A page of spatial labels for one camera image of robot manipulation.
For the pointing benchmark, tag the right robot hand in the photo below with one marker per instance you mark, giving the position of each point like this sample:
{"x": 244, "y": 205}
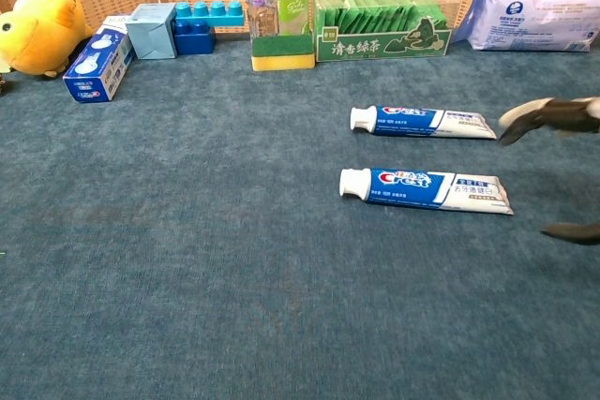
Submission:
{"x": 562, "y": 114}

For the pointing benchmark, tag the Crest toothpaste tube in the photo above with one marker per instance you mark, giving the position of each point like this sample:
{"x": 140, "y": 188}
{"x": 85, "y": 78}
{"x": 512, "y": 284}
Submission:
{"x": 403, "y": 119}
{"x": 403, "y": 184}

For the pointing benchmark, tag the tissue pack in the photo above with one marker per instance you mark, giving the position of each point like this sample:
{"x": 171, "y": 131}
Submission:
{"x": 529, "y": 16}

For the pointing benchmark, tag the green tea bag box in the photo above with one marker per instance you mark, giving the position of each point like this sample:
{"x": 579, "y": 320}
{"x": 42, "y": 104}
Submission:
{"x": 375, "y": 39}

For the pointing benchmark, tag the green yellow sponge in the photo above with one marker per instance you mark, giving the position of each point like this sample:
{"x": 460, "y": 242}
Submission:
{"x": 281, "y": 51}

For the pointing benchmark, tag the long light blue toy brick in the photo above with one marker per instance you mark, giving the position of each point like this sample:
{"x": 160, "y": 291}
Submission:
{"x": 211, "y": 16}

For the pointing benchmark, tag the blue table cloth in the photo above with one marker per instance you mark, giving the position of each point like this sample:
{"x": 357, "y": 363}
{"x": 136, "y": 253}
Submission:
{"x": 211, "y": 231}

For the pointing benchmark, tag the dark blue toy brick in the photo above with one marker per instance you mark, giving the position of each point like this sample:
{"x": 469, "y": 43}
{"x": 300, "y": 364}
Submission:
{"x": 194, "y": 41}

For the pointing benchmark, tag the light blue carton box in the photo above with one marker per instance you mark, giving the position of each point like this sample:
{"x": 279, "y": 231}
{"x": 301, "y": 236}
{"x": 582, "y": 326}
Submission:
{"x": 150, "y": 32}

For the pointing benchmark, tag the yellow plush chick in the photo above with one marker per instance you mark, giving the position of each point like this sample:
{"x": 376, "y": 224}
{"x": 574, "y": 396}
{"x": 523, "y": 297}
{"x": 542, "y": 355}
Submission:
{"x": 42, "y": 30}

